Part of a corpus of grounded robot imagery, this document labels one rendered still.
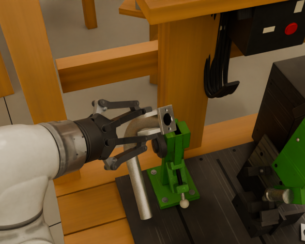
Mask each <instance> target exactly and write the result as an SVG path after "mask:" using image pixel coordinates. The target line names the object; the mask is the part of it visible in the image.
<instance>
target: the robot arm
mask: <svg viewBox="0 0 305 244"><path fill-rule="evenodd" d="M91 104H92V106H93V107H94V111H93V114H91V115H90V116H89V117H87V118H84V119H80V120H76V121H71V120H64V121H58V122H57V121H51V122H42V123H39V124H35V125H25V124H13V125H6V126H0V244H55V243H54V241H53V238H52V235H51V232H50V229H49V225H48V224H47V223H45V220H44V214H43V202H44V197H45V193H46V190H47V187H48V182H49V181H50V180H53V179H56V178H59V177H60V176H63V175H66V174H69V173H72V172H75V171H78V170H79V169H81V168H82V167H83V165H84V164H85V163H88V162H91V161H94V160H102V161H103V162H104V164H105V165H104V169H105V170H117V168H118V167H119V166H120V165H121V164H122V163H124V162H126V161H128V160H130V159H132V158H134V157H135V156H137V155H139V154H141V153H143V152H145V151H147V146H146V142H147V141H148V140H152V139H155V138H157V134H156V133H158V132H161V131H160V127H156V128H152V129H148V130H144V131H140V132H137V135H138V136H134V137H121V138H118V136H117V134H116V127H119V126H121V124H123V123H125V122H128V121H130V120H132V119H134V118H135V119H139V118H146V117H149V116H153V115H156V114H157V110H156V109H155V110H152V107H142V108H140V107H139V101H138V100H134V101H118V102H109V101H107V100H104V99H99V100H93V101H92V103H91ZM128 107H129V108H130V111H128V112H126V113H124V114H122V115H120V116H118V117H115V118H113V119H111V120H109V119H108V118H106V117H105V116H103V115H101V113H102V112H105V111H106V110H107V109H116V108H128ZM130 143H137V145H136V146H134V147H132V148H130V149H128V150H126V151H124V152H122V153H120V154H118V155H116V156H114V157H109V156H110V155H111V153H112V151H113V150H114V148H115V147H116V145H123V144H130Z"/></svg>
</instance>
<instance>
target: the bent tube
mask: <svg viewBox="0 0 305 244"><path fill-rule="evenodd" d="M156 110H157V114H156V115H153V116H149V117H146V118H139V119H135V118H134V119H133V120H132V121H131V122H130V123H129V125H128V126H127V128H126V131H125V134H124V137H134V136H137V132H140V131H141V130H142V129H144V128H153V127H160V131H161V134H162V135H164V134H167V133H170V132H173V131H176V130H177V129H176V124H175V119H174V113H173V108H172V105H168V106H164V107H159V108H157V109H156ZM134 146H136V143H130V144H124V145H123V150H124V151H126V150H128V149H130V148H132V147H134ZM126 164H127V168H128V171H129V175H130V179H131V183H132V187H133V191H134V194H135V198H136V202H137V207H138V211H139V215H140V218H141V220H145V219H149V218H151V217H153V214H152V210H151V206H150V202H149V198H148V194H147V190H146V186H145V183H144V179H143V175H142V171H141V167H140V164H139V160H138V156H135V157H134V158H132V159H130V160H128V161H126Z"/></svg>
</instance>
